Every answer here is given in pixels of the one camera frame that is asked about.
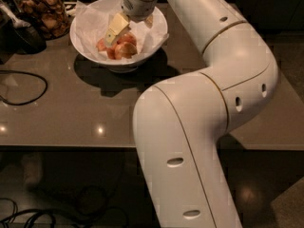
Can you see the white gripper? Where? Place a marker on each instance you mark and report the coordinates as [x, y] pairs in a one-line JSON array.
[[138, 6]]

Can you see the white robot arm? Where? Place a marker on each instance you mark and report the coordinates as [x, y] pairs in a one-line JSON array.
[[177, 122]]

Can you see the white ceramic bowl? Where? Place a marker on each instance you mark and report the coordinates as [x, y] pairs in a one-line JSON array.
[[91, 10]]

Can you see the white paper liner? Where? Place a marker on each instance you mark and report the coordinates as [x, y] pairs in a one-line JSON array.
[[88, 26]]

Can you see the glass jar of dried chips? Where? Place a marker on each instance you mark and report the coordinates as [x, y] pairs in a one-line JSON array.
[[49, 16]]

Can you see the black round appliance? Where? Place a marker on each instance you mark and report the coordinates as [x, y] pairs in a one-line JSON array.
[[29, 40]]

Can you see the silver spoon handle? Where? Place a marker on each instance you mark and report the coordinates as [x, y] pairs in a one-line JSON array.
[[17, 23]]

